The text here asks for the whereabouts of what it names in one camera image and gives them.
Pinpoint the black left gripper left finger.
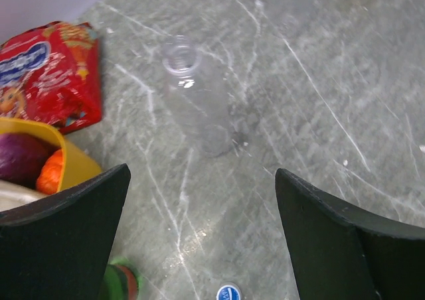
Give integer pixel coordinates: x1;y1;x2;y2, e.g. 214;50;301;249
1;164;130;299

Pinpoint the blue bottle cap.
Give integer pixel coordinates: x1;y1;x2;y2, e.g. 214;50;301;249
216;282;242;300

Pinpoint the green glass bottle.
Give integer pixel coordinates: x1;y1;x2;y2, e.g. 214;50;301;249
98;257;144;300

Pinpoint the yellow plastic basket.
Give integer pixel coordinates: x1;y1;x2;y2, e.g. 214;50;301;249
1;117;102;191

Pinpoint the purple toy onion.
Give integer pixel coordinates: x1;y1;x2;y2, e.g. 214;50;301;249
1;133;58;189

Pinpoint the red snack bag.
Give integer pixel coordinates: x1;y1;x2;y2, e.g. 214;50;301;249
1;21;102;134

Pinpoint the orange toy fruit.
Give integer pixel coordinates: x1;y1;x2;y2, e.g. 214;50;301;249
36;149;63;195

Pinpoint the cream brown toy mushroom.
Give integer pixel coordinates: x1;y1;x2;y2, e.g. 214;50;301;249
0;181;46;212

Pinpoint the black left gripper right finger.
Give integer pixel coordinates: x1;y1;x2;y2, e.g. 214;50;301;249
275;169;424;299

